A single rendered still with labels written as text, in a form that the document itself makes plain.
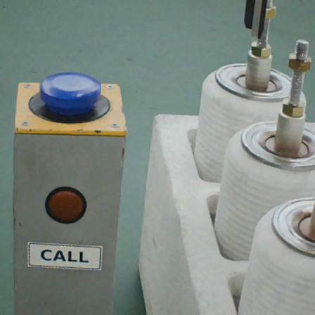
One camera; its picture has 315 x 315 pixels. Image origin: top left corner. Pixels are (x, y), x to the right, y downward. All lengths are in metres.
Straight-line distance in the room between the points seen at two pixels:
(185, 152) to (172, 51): 0.72
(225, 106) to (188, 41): 0.82
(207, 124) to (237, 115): 0.04
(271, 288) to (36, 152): 0.18
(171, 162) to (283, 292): 0.26
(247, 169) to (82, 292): 0.16
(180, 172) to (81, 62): 0.69
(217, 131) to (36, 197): 0.26
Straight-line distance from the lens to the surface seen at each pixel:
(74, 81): 0.58
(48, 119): 0.57
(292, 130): 0.69
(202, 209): 0.75
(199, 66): 1.49
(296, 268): 0.58
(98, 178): 0.57
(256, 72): 0.80
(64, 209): 0.58
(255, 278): 0.61
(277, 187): 0.67
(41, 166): 0.57
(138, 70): 1.45
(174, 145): 0.84
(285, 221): 0.61
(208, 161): 0.81
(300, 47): 0.67
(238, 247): 0.71
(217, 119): 0.79
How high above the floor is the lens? 0.57
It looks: 28 degrees down
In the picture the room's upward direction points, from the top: 6 degrees clockwise
